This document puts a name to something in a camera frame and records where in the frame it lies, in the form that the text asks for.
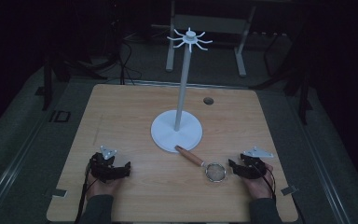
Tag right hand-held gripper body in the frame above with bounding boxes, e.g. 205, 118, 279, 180
242, 146, 275, 180

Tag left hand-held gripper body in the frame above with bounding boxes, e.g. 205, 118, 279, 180
88, 145, 120, 184

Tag wooden handle mesh strainer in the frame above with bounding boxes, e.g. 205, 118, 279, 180
174, 145, 227, 184

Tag white hook stand rack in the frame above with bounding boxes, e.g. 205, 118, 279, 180
150, 27, 213, 154

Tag person's right hand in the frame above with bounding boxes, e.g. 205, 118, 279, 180
244, 163, 276, 201

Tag person's left hand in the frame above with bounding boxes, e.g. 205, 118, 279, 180
86, 176, 123, 201

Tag grey tape piece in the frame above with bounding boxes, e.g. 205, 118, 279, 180
280, 185, 298, 197
51, 188, 68, 199

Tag black metal stand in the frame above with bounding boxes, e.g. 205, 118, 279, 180
41, 52, 119, 112
250, 29, 313, 126

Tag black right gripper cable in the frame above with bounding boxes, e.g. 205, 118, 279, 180
254, 163, 278, 201

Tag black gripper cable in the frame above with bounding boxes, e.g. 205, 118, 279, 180
74, 162, 94, 224
254, 163, 278, 201

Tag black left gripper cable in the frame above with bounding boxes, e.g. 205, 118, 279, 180
74, 162, 94, 224

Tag black rectangular floor frame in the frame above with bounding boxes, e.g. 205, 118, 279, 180
48, 109, 72, 123

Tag black floor cables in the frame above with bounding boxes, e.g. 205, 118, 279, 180
116, 38, 144, 86

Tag grey metal desk frame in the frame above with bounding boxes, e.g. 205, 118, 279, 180
165, 0, 257, 77

